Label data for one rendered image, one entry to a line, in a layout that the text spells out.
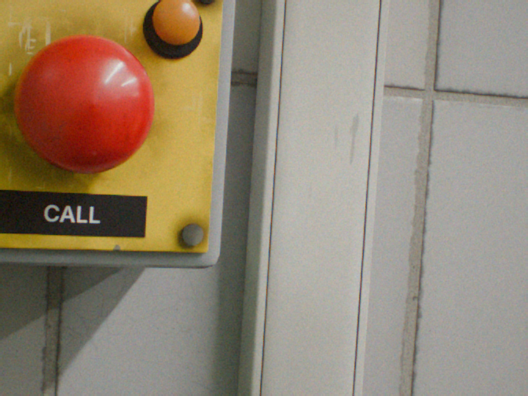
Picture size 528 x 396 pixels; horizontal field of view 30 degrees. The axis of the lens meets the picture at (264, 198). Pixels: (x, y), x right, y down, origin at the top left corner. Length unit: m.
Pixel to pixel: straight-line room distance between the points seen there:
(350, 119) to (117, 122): 0.14
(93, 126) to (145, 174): 0.04
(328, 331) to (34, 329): 0.11
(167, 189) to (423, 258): 0.15
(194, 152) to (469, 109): 0.16
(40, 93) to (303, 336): 0.16
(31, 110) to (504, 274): 0.25
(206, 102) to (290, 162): 0.08
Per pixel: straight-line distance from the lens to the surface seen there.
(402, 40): 0.42
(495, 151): 0.44
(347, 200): 0.39
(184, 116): 0.31
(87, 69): 0.28
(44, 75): 0.28
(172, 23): 0.30
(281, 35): 0.38
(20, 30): 0.30
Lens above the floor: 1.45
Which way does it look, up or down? 3 degrees down
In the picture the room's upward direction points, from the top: 4 degrees clockwise
